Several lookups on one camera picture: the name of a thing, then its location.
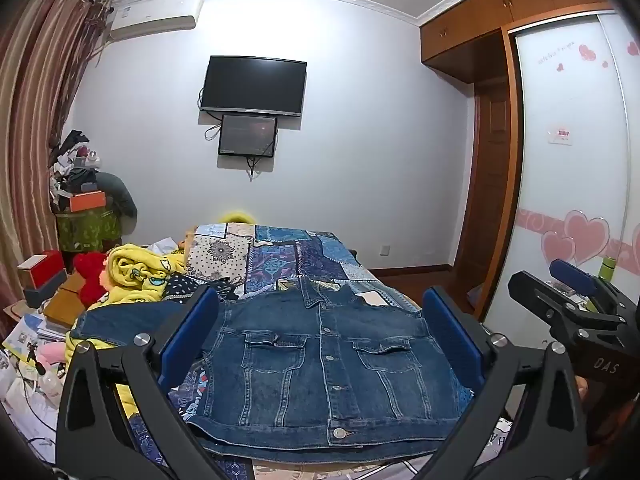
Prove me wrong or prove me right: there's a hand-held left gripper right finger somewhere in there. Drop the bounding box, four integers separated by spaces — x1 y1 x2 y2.
422 285 588 480

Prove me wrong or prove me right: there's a yellow cartoon blanket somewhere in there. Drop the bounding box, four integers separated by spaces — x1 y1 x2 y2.
64 242 201 421

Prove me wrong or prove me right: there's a green patterned bin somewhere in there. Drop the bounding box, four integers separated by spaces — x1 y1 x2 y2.
54 208 123 254

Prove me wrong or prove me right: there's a brown cardboard box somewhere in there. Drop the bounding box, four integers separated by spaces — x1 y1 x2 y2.
42 272 87 332

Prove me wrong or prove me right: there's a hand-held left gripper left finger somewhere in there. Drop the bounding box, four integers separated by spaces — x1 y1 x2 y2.
55 285 226 480

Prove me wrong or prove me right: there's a navy patterned cloth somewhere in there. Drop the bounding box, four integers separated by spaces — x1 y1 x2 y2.
162 275 243 302

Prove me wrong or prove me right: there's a striped brown curtain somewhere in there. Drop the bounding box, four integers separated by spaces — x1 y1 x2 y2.
0 0 110 313

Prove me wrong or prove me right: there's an orange box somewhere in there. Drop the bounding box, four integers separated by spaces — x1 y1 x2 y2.
68 190 107 213

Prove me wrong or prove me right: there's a pink plush toy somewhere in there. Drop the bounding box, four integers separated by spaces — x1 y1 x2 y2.
32 342 69 367

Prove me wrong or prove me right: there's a wooden wardrobe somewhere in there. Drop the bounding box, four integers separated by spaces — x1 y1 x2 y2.
419 0 617 323

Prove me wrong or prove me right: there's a white sliding door with hearts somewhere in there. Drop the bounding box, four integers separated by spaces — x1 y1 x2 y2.
481 10 640 343

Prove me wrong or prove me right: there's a dark grey cushion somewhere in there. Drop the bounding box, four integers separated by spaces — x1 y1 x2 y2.
94 171 138 237

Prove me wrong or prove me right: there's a red box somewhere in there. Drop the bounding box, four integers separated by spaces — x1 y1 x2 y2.
17 250 66 289

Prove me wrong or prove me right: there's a grey box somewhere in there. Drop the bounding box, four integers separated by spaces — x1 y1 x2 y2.
23 270 69 309

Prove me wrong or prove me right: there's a small wall monitor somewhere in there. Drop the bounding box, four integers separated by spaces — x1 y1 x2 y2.
217 114 279 157

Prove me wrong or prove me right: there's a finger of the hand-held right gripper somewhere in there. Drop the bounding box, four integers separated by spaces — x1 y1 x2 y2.
508 270 622 347
549 258 626 321

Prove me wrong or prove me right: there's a patchwork bedspread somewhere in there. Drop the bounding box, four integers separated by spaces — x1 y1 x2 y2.
127 222 483 480

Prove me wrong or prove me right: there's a red plush toy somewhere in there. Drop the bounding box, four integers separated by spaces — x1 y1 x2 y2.
74 251 112 311

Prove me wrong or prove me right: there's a pile of papers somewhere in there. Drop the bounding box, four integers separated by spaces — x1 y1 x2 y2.
0 304 72 463

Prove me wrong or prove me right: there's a blue denim jacket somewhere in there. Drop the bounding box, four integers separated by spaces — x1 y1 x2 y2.
70 275 473 455

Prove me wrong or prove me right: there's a yellow pillow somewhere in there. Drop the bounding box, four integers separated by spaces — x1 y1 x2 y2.
217 209 257 225

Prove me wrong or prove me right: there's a pile of clothes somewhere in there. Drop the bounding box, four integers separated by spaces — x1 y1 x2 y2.
48 129 104 197

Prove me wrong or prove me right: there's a white air conditioner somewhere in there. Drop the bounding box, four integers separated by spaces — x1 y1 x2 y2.
108 0 204 41

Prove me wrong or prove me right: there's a wall television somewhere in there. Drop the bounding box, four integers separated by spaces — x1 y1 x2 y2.
199 55 308 119

